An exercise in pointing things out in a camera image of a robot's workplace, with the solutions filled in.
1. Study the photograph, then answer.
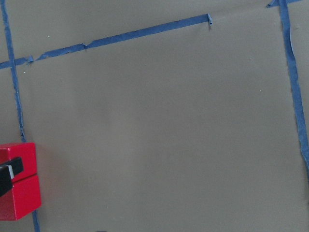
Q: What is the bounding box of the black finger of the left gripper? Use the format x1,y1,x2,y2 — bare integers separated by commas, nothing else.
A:
0,157,24,196

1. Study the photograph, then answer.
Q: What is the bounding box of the red block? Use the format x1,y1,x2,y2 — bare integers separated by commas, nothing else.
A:
0,175,42,221
0,143,37,183

